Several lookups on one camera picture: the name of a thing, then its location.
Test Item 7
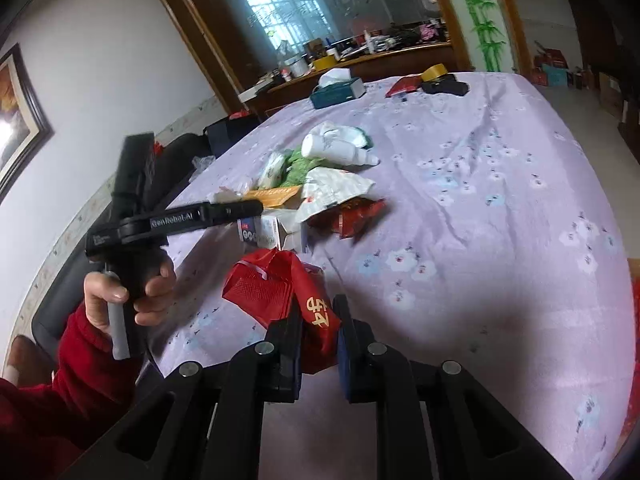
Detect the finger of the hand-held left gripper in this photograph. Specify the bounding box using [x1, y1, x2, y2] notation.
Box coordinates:
[206, 198, 265, 224]

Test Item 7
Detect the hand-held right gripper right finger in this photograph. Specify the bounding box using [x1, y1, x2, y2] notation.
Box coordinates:
[332, 294, 573, 480]

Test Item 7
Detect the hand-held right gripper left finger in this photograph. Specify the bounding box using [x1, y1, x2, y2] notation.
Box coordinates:
[60, 317, 306, 480]

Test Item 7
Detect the orange box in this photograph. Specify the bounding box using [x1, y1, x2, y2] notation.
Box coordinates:
[247, 185, 304, 210]

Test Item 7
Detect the white cardboard box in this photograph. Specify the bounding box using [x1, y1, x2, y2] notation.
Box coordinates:
[236, 209, 311, 253]

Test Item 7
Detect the red mesh bag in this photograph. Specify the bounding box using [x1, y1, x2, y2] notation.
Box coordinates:
[222, 249, 343, 376]

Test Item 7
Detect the red snack packet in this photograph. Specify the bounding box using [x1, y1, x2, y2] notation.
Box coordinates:
[306, 197, 388, 241]

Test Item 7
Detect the person's left hand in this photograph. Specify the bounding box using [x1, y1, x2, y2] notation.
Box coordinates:
[82, 259, 179, 335]

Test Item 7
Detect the large black bag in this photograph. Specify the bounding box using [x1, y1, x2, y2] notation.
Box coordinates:
[154, 132, 213, 183]

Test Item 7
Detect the small black bag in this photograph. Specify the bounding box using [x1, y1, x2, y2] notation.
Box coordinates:
[202, 115, 261, 158]

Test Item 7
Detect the green crumpled packet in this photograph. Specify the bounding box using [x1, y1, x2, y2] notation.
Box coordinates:
[284, 150, 326, 188]

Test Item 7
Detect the white red printed wrapper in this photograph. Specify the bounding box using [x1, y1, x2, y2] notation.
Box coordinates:
[295, 167, 377, 225]

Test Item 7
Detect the white plastic bottle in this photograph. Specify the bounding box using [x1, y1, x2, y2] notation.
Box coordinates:
[301, 132, 357, 167]

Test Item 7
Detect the grey chair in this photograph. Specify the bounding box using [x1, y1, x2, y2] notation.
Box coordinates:
[30, 180, 118, 366]

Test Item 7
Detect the white green wrapper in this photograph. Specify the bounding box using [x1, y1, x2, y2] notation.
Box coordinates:
[312, 121, 375, 150]

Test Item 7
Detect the small white spray bottle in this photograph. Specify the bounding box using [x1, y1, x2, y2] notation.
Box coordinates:
[330, 147, 381, 167]

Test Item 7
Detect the teal tissue box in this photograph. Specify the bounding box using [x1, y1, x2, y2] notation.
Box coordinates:
[310, 67, 366, 110]

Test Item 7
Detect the wooden sideboard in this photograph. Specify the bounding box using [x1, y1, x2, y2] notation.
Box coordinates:
[239, 35, 457, 113]

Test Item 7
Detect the red flat packet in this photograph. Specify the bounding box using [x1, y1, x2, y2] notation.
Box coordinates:
[385, 75, 425, 98]

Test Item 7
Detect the wooden framed mirror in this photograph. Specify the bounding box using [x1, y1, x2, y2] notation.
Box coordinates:
[135, 0, 476, 116]

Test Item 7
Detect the black pouch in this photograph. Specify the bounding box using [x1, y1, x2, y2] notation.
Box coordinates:
[421, 74, 471, 97]

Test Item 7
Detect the red gift box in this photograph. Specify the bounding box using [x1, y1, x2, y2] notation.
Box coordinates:
[530, 47, 571, 88]

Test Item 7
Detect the dark wooden door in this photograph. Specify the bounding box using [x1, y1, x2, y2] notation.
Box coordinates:
[557, 0, 618, 77]

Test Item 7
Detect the framed wall picture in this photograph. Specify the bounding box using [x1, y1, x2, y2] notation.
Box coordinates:
[0, 42, 55, 203]

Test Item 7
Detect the green bamboo wall sticker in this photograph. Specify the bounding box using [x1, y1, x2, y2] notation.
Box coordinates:
[440, 0, 508, 72]

